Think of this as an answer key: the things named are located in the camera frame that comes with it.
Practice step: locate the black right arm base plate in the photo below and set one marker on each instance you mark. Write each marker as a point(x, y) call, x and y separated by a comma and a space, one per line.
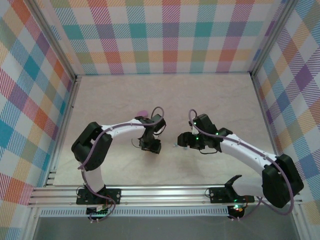
point(217, 195)

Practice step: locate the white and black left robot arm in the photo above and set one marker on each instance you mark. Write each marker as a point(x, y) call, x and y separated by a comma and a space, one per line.
point(122, 128)

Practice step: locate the pink earbud charging case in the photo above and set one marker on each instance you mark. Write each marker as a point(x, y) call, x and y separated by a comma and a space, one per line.
point(142, 113)

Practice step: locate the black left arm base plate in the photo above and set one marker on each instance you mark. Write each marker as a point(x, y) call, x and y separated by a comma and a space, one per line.
point(115, 195)

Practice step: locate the aluminium frame post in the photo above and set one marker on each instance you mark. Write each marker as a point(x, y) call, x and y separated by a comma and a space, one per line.
point(55, 42)
point(271, 37)

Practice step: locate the orange-edged circuit board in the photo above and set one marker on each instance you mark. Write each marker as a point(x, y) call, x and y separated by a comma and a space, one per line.
point(236, 211)

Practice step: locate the aluminium table side rail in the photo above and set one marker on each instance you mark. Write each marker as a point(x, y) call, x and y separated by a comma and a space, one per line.
point(268, 125)
point(65, 125)

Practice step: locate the green-lit circuit board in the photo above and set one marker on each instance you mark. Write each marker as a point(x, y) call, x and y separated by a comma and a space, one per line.
point(100, 211)

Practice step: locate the long aluminium base rail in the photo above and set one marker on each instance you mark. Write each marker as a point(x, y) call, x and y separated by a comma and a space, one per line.
point(162, 193)

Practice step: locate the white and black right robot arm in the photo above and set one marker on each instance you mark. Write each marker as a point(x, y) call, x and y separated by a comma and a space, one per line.
point(245, 150)

